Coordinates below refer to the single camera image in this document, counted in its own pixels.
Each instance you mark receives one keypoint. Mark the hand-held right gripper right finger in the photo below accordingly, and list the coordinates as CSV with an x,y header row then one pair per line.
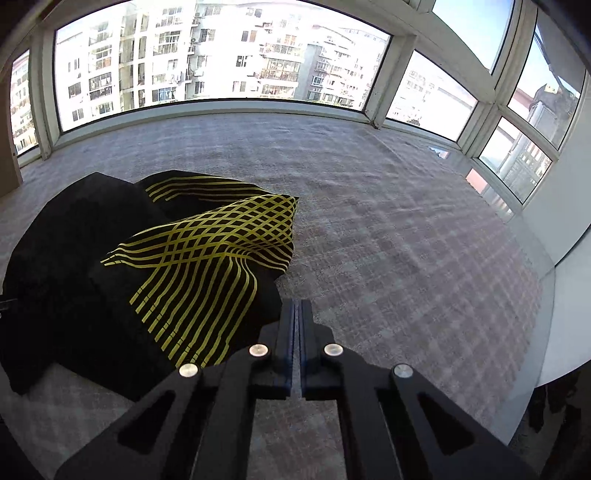
x,y
304,341

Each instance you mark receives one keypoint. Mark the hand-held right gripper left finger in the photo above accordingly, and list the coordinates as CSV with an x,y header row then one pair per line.
x,y
289,341

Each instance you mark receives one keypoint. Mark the black pants with yellow stripes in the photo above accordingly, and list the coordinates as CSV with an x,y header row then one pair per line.
x,y
69,277

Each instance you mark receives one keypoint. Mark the white window frame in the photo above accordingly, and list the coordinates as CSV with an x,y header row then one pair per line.
x,y
231,107

